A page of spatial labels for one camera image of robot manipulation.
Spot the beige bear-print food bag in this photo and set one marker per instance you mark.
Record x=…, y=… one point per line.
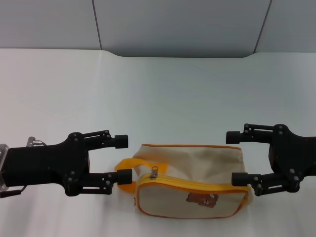
x=187, y=168

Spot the small side zipper pull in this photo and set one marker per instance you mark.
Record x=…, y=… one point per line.
x=134, y=202

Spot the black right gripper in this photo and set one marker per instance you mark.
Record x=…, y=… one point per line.
x=293, y=158

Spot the silver zipper pull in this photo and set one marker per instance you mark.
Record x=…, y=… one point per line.
x=153, y=172

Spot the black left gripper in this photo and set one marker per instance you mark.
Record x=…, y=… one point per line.
x=44, y=165

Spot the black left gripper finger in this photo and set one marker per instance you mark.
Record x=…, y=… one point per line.
x=121, y=142
x=123, y=177

